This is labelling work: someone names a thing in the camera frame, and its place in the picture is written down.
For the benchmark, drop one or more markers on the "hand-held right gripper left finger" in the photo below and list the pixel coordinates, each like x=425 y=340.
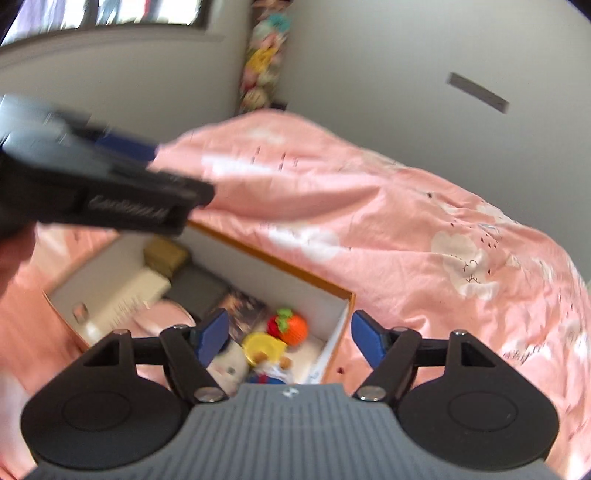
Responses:
x=213 y=339

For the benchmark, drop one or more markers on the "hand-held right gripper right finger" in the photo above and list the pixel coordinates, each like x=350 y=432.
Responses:
x=367 y=341

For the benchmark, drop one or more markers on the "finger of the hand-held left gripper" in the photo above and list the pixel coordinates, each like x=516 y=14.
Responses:
x=127 y=145

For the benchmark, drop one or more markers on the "white pink-striped plush toy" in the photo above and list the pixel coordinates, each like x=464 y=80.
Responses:
x=226 y=364

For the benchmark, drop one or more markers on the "dark red card pack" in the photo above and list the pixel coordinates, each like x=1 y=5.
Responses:
x=244 y=309

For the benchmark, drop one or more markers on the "small yellow toy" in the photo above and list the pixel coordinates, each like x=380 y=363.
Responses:
x=263 y=346

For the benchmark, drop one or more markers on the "grey textured box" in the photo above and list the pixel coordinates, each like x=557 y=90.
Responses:
x=198 y=286

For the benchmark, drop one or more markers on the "pink fabric pouch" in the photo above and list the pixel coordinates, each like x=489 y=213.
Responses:
x=161 y=316

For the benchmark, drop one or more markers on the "crochet fruit charm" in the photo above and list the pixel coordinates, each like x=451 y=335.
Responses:
x=293 y=327

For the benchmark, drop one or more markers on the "orange cardboard box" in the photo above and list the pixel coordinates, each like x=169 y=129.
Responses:
x=295 y=286

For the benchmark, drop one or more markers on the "gold cardboard box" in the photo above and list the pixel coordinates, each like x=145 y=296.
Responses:
x=164 y=256

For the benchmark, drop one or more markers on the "white oblong case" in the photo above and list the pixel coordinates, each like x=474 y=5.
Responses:
x=124 y=295

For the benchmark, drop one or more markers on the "person's left forearm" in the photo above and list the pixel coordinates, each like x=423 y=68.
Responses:
x=14 y=258

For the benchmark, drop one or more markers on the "window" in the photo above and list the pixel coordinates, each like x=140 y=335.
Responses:
x=138 y=11

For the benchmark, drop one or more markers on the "pink printed blanket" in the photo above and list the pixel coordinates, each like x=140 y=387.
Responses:
x=392 y=207

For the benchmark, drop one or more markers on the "column of stuffed toys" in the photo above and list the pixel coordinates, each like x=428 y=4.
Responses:
x=263 y=60

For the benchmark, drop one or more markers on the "grey wall strip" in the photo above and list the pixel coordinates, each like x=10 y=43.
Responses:
x=478 y=92

